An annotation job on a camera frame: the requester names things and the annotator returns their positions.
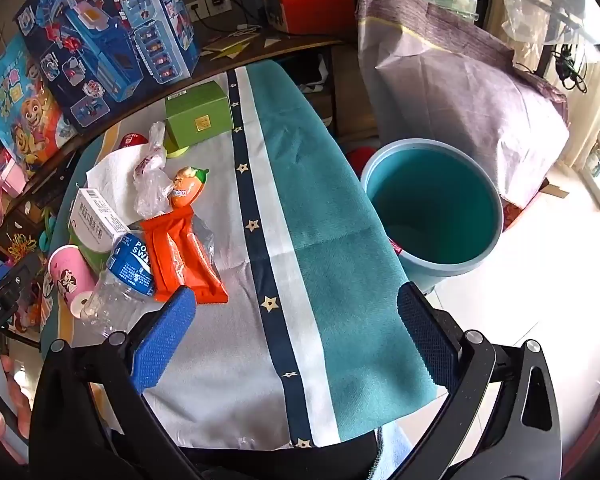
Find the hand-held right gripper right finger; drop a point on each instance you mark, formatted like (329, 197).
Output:
(427, 335)

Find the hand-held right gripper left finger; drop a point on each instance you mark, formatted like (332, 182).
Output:
(165, 340)

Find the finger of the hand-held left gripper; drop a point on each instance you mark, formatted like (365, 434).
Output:
(15, 272)

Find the pink paper cup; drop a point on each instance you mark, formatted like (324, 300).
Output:
(67, 275)

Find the clear bottle with blue label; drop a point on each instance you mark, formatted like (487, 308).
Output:
(125, 265)

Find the orange snack packet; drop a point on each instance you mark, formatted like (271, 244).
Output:
(180, 255)

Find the white medicine box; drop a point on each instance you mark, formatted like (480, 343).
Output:
(97, 220)

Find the blue plastic trash bin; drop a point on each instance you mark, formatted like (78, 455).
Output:
(430, 200)

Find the white paper napkin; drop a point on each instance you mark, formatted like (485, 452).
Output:
(115, 175)

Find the orange carrot shaped toy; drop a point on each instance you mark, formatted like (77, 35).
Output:
(185, 192)

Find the clear plastic wrapper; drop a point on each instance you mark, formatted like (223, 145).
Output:
(150, 185)

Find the green cardboard box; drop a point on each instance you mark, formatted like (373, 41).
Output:
(195, 120)

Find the person's left hand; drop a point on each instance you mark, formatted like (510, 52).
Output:
(17, 402)

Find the pile of small toys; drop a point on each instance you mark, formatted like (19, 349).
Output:
(20, 245)

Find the teal striped star blanket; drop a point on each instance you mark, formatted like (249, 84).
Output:
(330, 210)

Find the blue cartoon dog bag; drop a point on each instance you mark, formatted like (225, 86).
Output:
(25, 110)

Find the large grey woven bag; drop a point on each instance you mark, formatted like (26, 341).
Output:
(455, 100)

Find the large blue toy box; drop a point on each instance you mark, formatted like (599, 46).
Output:
(105, 35)

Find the brown wooden cabinet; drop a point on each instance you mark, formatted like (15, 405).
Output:
(350, 90)

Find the black and white cloth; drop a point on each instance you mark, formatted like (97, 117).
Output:
(312, 85)

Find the yellow paper sheet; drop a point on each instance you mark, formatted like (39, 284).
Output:
(225, 46)

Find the small beige paper triangle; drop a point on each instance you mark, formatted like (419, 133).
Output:
(271, 41)

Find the white wall power socket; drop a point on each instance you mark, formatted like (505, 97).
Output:
(197, 11)
(219, 4)

